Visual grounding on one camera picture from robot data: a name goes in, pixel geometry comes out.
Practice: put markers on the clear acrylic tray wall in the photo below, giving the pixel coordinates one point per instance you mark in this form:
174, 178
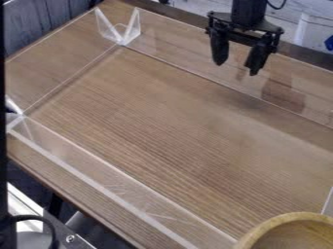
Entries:
180, 152

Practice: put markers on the blue object at edge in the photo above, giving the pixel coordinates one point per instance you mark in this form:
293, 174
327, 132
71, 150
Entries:
328, 43

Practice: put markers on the brown wooden bowl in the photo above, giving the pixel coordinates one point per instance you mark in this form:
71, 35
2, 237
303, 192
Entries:
297, 230

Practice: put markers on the grey metal bracket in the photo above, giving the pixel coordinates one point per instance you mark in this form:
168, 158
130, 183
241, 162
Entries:
70, 239

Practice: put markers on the white container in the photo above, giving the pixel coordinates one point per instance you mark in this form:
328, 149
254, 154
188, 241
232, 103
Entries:
313, 30

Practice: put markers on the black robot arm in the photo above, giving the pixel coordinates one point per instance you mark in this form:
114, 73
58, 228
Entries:
248, 12

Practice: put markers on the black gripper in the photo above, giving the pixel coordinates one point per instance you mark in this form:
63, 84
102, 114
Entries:
224, 30

